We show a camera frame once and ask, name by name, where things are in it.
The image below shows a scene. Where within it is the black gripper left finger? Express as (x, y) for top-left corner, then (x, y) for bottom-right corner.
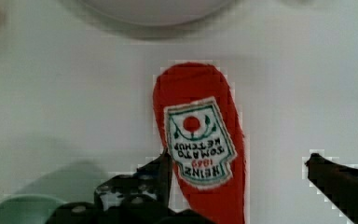
(45, 151), (215, 224)

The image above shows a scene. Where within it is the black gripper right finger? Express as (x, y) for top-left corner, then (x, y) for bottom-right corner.
(305, 153), (358, 224)

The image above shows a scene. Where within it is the red plush ketchup bottle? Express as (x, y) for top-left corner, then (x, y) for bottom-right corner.
(153, 63), (245, 224)

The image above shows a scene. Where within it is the green measuring cup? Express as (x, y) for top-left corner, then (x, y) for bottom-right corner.
(0, 194), (66, 224)

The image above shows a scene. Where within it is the grey round plate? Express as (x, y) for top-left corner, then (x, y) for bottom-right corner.
(79, 0), (233, 26)

